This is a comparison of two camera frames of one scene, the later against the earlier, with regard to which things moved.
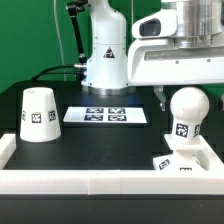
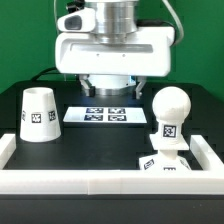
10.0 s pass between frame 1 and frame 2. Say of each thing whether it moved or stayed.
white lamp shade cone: stayed
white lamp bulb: moved
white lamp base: moved
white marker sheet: stayed
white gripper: moved
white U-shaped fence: stayed
